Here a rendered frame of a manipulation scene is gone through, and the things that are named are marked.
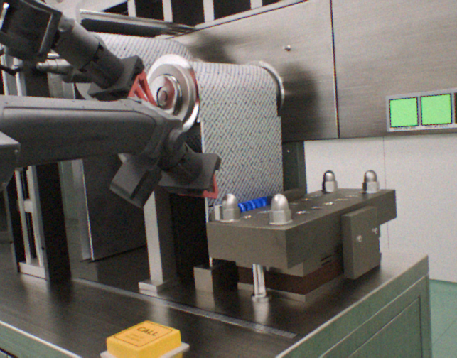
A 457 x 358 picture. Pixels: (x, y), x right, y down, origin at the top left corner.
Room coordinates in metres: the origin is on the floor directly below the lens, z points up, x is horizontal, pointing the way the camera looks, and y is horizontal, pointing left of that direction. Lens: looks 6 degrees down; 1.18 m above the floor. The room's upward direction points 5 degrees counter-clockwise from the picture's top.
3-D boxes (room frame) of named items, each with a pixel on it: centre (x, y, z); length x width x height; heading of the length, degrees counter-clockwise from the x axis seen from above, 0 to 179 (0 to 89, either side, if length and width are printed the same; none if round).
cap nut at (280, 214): (0.76, -0.08, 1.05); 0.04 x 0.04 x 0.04
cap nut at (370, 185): (0.99, -0.29, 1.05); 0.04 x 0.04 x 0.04
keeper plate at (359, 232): (0.85, -0.23, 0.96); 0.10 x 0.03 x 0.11; 138
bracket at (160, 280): (0.90, 0.15, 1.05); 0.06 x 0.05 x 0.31; 138
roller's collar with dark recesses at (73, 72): (1.05, 0.29, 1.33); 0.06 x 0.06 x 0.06; 48
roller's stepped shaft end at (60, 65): (1.01, 0.33, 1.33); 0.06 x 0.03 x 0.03; 138
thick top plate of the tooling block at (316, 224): (0.91, -0.15, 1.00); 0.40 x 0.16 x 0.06; 138
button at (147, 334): (0.62, 0.13, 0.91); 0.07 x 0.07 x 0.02; 48
